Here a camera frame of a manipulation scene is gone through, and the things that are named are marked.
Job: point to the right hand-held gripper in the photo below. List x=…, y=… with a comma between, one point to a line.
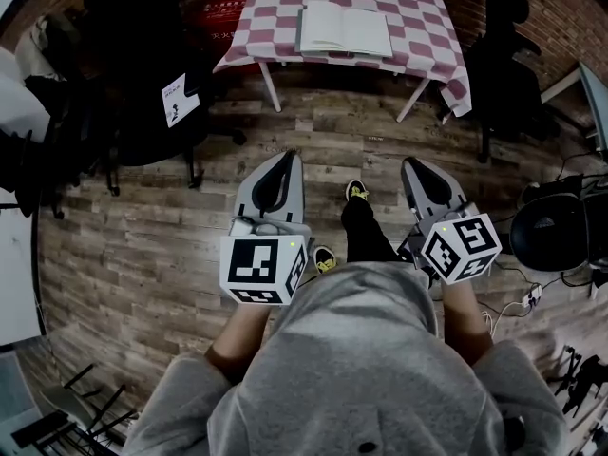
x=456, y=250

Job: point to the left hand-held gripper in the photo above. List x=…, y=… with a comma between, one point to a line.
x=252, y=264

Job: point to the white book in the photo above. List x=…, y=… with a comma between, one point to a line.
x=344, y=29

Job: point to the person's right forearm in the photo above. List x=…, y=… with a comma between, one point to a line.
x=463, y=321

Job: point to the person's left forearm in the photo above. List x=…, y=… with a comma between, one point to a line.
x=240, y=337

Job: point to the yellow black shoe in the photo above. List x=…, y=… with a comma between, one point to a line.
x=357, y=190
x=325, y=259

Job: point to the person's black trousers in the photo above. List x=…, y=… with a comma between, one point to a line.
x=363, y=231

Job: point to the white booklet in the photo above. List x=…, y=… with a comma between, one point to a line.
x=179, y=100

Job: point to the black round stool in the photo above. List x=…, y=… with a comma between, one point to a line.
x=556, y=231

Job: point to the black office chair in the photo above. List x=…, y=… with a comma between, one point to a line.
x=62, y=126
x=503, y=79
x=142, y=64

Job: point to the white power strip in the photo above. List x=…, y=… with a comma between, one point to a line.
x=533, y=296

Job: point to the pink white checkered tablecloth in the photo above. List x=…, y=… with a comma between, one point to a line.
x=413, y=22

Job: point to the red box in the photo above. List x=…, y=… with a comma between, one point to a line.
x=223, y=17

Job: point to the white desk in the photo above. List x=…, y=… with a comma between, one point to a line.
x=596, y=102

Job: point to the grey hoodie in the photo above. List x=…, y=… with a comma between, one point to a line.
x=351, y=373

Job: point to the black tripod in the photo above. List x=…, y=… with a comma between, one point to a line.
x=586, y=378

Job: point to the beige jacket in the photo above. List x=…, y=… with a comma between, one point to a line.
x=47, y=45

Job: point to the white board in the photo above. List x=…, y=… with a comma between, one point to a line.
x=16, y=273

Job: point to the black metal rack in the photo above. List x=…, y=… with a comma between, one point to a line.
x=81, y=411

